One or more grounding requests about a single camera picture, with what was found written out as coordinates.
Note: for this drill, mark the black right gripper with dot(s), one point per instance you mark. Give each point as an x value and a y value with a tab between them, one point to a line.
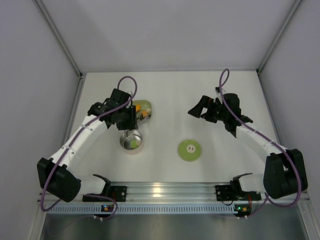
208	110

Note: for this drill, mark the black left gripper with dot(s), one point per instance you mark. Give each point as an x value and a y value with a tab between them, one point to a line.
130	118

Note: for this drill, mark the green round food piece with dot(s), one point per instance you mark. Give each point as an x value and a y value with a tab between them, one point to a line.
133	144

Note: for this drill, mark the metal serving tongs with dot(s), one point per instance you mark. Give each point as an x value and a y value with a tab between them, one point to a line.
133	132

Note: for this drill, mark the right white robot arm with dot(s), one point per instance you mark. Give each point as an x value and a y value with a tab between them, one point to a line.
284	170

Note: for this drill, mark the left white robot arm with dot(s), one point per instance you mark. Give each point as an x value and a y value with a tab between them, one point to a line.
57	175

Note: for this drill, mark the steel lunch box bowl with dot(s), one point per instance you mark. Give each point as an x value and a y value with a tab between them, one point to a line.
126	142

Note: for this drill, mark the orange food piece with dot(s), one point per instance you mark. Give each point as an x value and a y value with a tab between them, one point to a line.
138	108

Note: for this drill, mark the green food tray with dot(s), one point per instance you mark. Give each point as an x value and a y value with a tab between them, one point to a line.
142	115

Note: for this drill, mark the green round lid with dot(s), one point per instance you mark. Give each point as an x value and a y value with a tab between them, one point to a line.
189	150

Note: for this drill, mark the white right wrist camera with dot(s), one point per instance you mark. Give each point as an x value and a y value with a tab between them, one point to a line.
219	93

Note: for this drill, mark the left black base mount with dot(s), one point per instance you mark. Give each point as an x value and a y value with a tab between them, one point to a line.
117	193

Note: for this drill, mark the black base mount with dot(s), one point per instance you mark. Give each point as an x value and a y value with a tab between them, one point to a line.
117	193
225	193

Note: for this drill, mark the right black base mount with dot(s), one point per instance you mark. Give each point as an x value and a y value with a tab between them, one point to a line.
225	193

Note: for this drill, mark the aluminium mounting rail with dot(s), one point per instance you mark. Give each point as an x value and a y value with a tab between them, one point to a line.
170	192

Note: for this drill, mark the grey slotted cable duct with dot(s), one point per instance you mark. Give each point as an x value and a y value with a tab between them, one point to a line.
127	209

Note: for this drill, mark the right aluminium frame post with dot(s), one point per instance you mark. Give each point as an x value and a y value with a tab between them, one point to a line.
280	32

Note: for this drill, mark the aluminium frame post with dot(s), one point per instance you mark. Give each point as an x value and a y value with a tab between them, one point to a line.
280	32
57	35

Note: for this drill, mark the left aluminium frame post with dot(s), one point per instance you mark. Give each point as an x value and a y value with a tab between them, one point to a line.
57	35

